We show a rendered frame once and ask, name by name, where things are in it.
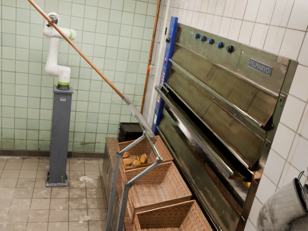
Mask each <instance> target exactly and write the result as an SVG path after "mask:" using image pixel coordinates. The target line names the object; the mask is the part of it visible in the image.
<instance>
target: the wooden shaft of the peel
mask: <svg viewBox="0 0 308 231"><path fill-rule="evenodd" d="M28 1H29V2H30V3H31V4H32V5H33V6H34V8H35V9H36V10H37V11H38V12H39V13H40V14H41V15H42V16H43V17H44V18H45V19H46V20H47V21H48V22H49V23H50V24H51V25H52V26H53V27H54V28H55V29H56V30H57V32H58V33H59V34H60V35H61V36H62V37H63V38H64V39H65V40H66V41H67V42H68V43H69V44H70V45H71V46H72V47H73V48H74V49H75V50H76V51H77V52H78V53H79V54H80V56H81V57H82V58H83V59H84V60H85V61H86V62H87V63H88V64H89V65H90V66H91V67H92V68H93V69H94V70H95V71H96V72H97V73H98V74H99V75H100V76H101V77H102V78H103V79H104V80H105V81H106V82H107V83H108V84H109V85H110V86H111V87H112V88H113V89H114V91H115V92H116V93H117V94H118V95H119V96H120V97H121V98H122V99H123V98H124V95H123V94H122V93H121V92H120V91H119V90H118V89H117V88H116V87H115V86H114V85H113V84H112V83H111V82H110V81H109V80H108V79H107V78H106V77H105V75H104V74H103V73H102V72H101V71H100V70H99V69H98V68H97V67H96V66H95V65H94V64H93V63H92V62H91V61H90V60H89V59H88V58H87V56H86V55H85V54H84V53H83V52H82V51H81V50H80V49H79V48H78V47H77V46H76V45H75V44H74V43H73V42H72V41H71V40H70V39H69V38H68V37H67V36H66V35H65V34H64V33H63V32H62V31H61V30H60V28H59V27H58V26H57V25H56V24H55V23H53V22H52V20H51V19H50V18H49V17H48V16H47V15H46V14H45V13H44V12H43V11H42V10H41V8H40V7H39V6H38V5H37V4H36V3H35V2H34V1H33V0H28Z"/></svg>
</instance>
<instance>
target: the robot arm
mask: <svg viewBox="0 0 308 231"><path fill-rule="evenodd" d="M48 17H49V18H50V19H51V20H52V22H53V23H55V24H56V25H57V26H58V22H59V16H58V15H57V14H56V13H54V12H51V13H49V14H48ZM59 28H60V30H61V31H62V32H63V33H64V34H65V35H66V36H67V37H68V38H69V39H70V40H71V41H72V40H74V39H75V38H76V37H77V34H76V32H75V31H74V30H73V29H68V28H62V27H59ZM43 34H44V36H46V37H48V38H50V47H49V54H48V58H47V61H46V65H45V68H44V70H45V72H46V73H47V74H48V75H51V76H55V77H58V85H57V86H56V89H58V90H62V91H68V90H70V86H69V83H70V74H71V69H70V68H69V67H67V66H60V65H57V59H58V51H59V46H60V42H61V39H63V40H65V39H64V38H63V37H62V36H61V35H60V34H59V33H58V32H57V30H56V29H55V28H54V27H53V26H52V25H51V24H50V23H49V22H48V21H46V23H45V26H44V28H43Z"/></svg>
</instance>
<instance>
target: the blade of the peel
mask: <svg viewBox="0 0 308 231"><path fill-rule="evenodd" d="M124 96H125V97H126V98H127V99H128V100H129V101H130V102H131V100H130V99H129V98H128V97H127V96H126V95H124ZM129 108H130V110H131V112H132V114H133V116H134V117H135V118H136V119H137V120H138V121H139V122H140V123H141V124H142V125H143V126H144V127H145V128H146V129H147V130H148V131H149V133H150V134H151V135H152V136H153V137H154V138H155V139H156V140H157V138H156V136H155V135H154V133H153V131H152V130H151V128H150V126H149V124H148V123H147V121H146V119H145V118H144V117H143V115H142V114H141V113H140V112H139V110H138V109H137V108H136V107H135V105H134V104H133V103H132V102H131V104H130V105H129Z"/></svg>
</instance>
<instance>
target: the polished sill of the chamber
mask: <svg viewBox="0 0 308 231"><path fill-rule="evenodd" d="M163 111H164V112H165V113H166V115H167V116H168V117H169V119H170V120H171V122H172V123H173V124H174V126H175V127H176V128H177V130H178V131H179V132H180V134H181V135H182V136H183V138H184V139H185V140H186V142H187V143H188V144H189V146H190V147H191V148H192V150H193V151H194V152H195V154H196V155H197V156H198V158H199V159H200V160H201V162H202V163H203V165H204V166H205V167H206V169H207V170H208V171H209V173H210V174H211V175H212V177H213V178H214V179H215V181H216V182H217V183H218V185H219V186H220V187H221V189H222V190H223V192H224V193H225V194H226V196H227V197H228V198H229V199H230V201H231V202H232V203H233V205H234V206H235V208H236V209H237V210H238V212H239V213H240V214H241V212H242V208H243V206H244V200H243V199H242V198H241V197H240V195H239V194H238V193H237V192H236V190H235V189H234V188H233V187H232V185H231V184H230V183H229V182H228V181H227V179H226V178H225V177H224V176H223V174H222V173H221V172H220V171H219V169H218V168H217V167H216V166H215V164H214V163H213V162H212V161H211V159H210V158H209V157H208V156H207V154H206V153H205V152H204V151H203V150H202V148H201V147H200V146H199V145H198V143H197V142H196V141H195V140H194V138H193V137H192V136H191V135H190V133H189V132H188V131H187V130H186V128H185V127H184V126H183V125H182V124H181V122H180V121H179V120H178V119H177V117H176V116H175V115H174V114H173V112H172V111H171V110H170V109H169V108H166V107H164V109H163Z"/></svg>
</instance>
